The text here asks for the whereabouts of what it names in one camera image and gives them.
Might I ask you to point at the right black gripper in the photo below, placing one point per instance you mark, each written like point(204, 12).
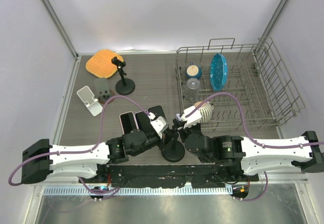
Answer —
point(183, 131)

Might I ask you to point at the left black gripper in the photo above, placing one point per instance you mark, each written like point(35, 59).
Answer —
point(166, 136)

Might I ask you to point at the lavender case phone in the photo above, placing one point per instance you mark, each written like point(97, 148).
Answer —
point(143, 122)

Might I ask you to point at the black tall pole stand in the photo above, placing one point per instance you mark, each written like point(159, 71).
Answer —
point(172, 144)

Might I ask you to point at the black phone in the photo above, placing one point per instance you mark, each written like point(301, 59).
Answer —
point(157, 111)

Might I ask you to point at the pink case phone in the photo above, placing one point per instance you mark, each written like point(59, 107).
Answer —
point(128, 122)

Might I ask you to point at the black round base stand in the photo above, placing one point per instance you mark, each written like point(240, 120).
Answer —
point(124, 86)

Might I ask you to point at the grey stand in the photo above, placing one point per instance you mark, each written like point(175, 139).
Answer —
point(102, 90)

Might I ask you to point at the white case phone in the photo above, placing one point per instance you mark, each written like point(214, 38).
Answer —
point(178, 117)

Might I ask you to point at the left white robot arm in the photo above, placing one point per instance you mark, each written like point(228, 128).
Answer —
point(43, 161)

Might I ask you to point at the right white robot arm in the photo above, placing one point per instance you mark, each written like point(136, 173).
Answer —
point(246, 156)

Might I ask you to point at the white phone stand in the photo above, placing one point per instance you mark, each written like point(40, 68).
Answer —
point(88, 98)

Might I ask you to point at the striped ceramic mug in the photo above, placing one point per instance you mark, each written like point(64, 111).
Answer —
point(206, 111)

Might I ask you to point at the clear glass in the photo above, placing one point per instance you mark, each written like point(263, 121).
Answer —
point(191, 89)

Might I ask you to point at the blue mug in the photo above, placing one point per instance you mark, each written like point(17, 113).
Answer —
point(193, 71)

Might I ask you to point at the teal speckled plate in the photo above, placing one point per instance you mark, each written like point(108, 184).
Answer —
point(218, 72)

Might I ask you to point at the orange woven mat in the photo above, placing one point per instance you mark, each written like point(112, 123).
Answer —
point(100, 64)

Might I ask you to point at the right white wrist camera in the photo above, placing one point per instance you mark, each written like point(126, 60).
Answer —
point(191, 116)

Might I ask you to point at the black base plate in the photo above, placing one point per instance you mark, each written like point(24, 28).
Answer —
point(168, 176)

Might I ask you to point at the grey wire dish rack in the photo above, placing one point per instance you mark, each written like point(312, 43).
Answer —
point(257, 77)

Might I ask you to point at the white cable duct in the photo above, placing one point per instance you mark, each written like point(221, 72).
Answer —
point(186, 190)

